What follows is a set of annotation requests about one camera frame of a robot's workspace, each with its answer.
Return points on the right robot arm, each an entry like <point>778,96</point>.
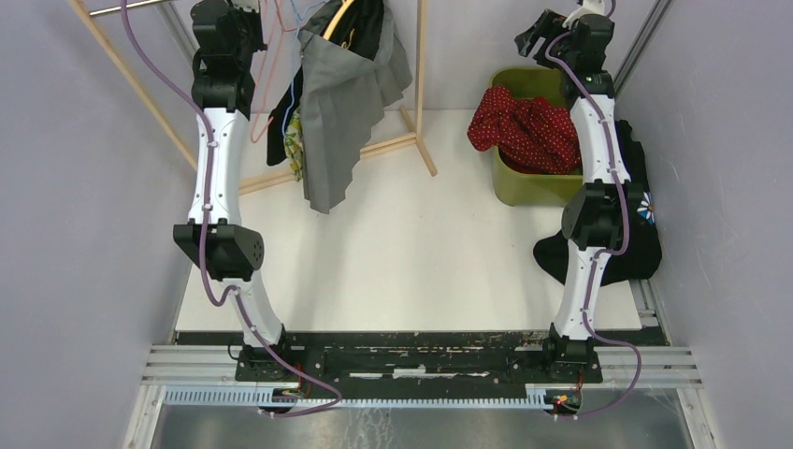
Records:
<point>595,222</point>

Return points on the aluminium corner profile left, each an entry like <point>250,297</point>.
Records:
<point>178,29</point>

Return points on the wooden clothes rack frame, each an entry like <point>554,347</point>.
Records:
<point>409,122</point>

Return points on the aluminium corner profile right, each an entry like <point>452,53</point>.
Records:
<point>647,31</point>

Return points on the chrome clothes rail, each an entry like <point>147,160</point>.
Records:
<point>130,6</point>

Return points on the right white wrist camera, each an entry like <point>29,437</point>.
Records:
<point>603,8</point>

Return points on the black skirt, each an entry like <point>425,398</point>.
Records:
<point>280,117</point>

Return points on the yellow hanger with metal hook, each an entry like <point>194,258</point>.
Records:
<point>338,16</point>

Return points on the red polka dot skirt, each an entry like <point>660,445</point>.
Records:
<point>533,135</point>

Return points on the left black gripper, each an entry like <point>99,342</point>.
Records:
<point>254,19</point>

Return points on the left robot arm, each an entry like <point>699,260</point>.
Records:
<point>228,255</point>

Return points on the aluminium corner profile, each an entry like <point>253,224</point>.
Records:
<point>647,31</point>
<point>178,29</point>

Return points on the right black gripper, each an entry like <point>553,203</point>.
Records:
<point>548,26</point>

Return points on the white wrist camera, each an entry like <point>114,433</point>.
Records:
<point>603,8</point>
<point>253,6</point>

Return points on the pink wire hanger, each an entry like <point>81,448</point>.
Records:
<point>271,20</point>
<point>285,18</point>

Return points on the grey pleated skirt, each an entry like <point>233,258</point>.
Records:
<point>348,81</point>

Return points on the green plastic laundry basket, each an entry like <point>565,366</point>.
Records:
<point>515,188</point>

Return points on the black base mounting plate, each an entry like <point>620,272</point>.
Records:
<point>421,365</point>

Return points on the yellow lemon print garment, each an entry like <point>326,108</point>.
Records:
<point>293,145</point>

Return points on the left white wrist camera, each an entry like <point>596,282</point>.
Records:
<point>253,6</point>

